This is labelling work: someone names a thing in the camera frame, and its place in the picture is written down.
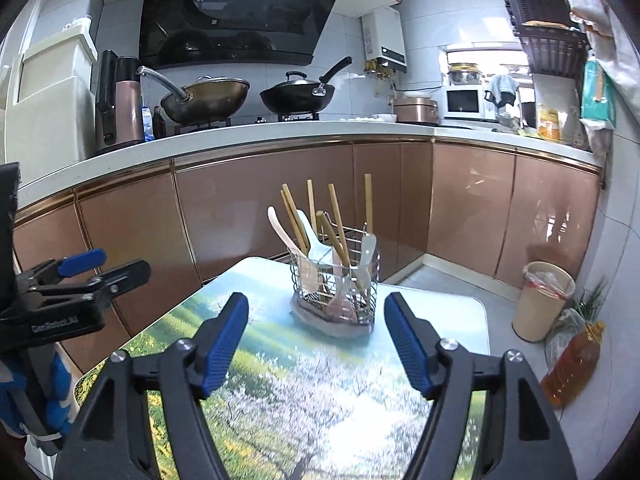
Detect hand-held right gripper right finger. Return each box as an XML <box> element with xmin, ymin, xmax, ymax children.
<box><xmin>383</xmin><ymin>291</ymin><xmax>582</xmax><ymax>480</ymax></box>

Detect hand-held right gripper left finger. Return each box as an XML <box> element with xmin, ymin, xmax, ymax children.
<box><xmin>52</xmin><ymin>291</ymin><xmax>250</xmax><ymax>480</ymax></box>

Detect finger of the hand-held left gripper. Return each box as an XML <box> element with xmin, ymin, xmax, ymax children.
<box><xmin>17</xmin><ymin>248</ymin><xmax>108</xmax><ymax>287</ymax></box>
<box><xmin>30</xmin><ymin>259</ymin><xmax>152</xmax><ymax>307</ymax></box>

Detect short pink spoon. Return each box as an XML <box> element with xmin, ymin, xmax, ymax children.
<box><xmin>330</xmin><ymin>260</ymin><xmax>360</xmax><ymax>322</ymax></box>

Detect wire utensil holder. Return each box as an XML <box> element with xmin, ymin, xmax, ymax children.
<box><xmin>289</xmin><ymin>227</ymin><xmax>381</xmax><ymax>328</ymax></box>

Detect white spoon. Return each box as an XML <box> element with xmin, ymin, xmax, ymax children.
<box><xmin>354</xmin><ymin>232</ymin><xmax>378</xmax><ymax>293</ymax></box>

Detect long pink spoon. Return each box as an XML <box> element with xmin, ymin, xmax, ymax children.
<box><xmin>267</xmin><ymin>206</ymin><xmax>321</xmax><ymax>297</ymax></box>

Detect light blue spoon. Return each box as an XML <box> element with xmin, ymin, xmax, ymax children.
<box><xmin>296</xmin><ymin>209</ymin><xmax>327</xmax><ymax>263</ymax></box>

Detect person's left hand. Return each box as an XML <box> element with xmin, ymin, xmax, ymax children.
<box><xmin>0</xmin><ymin>345</ymin><xmax>77</xmax><ymax>443</ymax></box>

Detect beige trash bin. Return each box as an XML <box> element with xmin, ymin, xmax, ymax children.
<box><xmin>511</xmin><ymin>261</ymin><xmax>577</xmax><ymax>343</ymax></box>

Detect white plastic storage box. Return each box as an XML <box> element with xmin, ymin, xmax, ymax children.
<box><xmin>5</xmin><ymin>0</ymin><xmax>104</xmax><ymax>186</ymax></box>

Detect clear plastic bag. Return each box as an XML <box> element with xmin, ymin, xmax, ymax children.
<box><xmin>545</xmin><ymin>307</ymin><xmax>586</xmax><ymax>361</ymax></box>

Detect brown thermos kettle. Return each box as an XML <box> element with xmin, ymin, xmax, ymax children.
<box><xmin>94</xmin><ymin>50</ymin><xmax>146</xmax><ymax>156</ymax></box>

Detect cooking oil bottle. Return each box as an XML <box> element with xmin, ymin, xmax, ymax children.
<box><xmin>540</xmin><ymin>321</ymin><xmax>607</xmax><ymax>408</ymax></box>

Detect green plant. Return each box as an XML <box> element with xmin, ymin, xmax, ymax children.
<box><xmin>570</xmin><ymin>277</ymin><xmax>611</xmax><ymax>321</ymax></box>

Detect golden wok with lid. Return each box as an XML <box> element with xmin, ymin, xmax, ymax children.
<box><xmin>136</xmin><ymin>66</ymin><xmax>251</xmax><ymax>125</ymax></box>

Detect white kitchen countertop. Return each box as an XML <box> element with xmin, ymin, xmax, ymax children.
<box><xmin>15</xmin><ymin>120</ymin><xmax>603</xmax><ymax>208</ymax></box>

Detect brown rice cooker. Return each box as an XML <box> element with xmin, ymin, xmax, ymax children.
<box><xmin>392</xmin><ymin>92</ymin><xmax>440</xmax><ymax>126</ymax></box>

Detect black wok with lid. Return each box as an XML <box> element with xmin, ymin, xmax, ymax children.
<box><xmin>259</xmin><ymin>56</ymin><xmax>353</xmax><ymax>115</ymax></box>

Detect white microwave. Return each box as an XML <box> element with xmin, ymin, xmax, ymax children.
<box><xmin>444</xmin><ymin>85</ymin><xmax>488</xmax><ymax>121</ymax></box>

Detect yellow bottle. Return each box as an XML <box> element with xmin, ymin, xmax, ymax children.
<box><xmin>537</xmin><ymin>107</ymin><xmax>563</xmax><ymax>141</ymax></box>

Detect light blue towel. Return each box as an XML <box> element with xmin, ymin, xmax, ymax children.
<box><xmin>484</xmin><ymin>74</ymin><xmax>521</xmax><ymax>106</ymax></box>

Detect steel steamer pot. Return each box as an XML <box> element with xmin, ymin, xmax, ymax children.
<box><xmin>446</xmin><ymin>62</ymin><xmax>486</xmax><ymax>86</ymax></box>

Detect black range hood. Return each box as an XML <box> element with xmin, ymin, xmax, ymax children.
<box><xmin>139</xmin><ymin>0</ymin><xmax>351</xmax><ymax>71</ymax></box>

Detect white water heater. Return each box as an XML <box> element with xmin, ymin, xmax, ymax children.
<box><xmin>361</xmin><ymin>7</ymin><xmax>407</xmax><ymax>73</ymax></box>

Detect green tissue pack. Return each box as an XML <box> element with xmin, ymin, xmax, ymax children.
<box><xmin>580</xmin><ymin>57</ymin><xmax>621</xmax><ymax>128</ymax></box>

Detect hanging plastic bags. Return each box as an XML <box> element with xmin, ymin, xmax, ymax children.
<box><xmin>567</xmin><ymin>0</ymin><xmax>640</xmax><ymax>126</ymax></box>

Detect black wall rack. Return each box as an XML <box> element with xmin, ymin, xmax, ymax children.
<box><xmin>492</xmin><ymin>0</ymin><xmax>593</xmax><ymax>78</ymax></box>

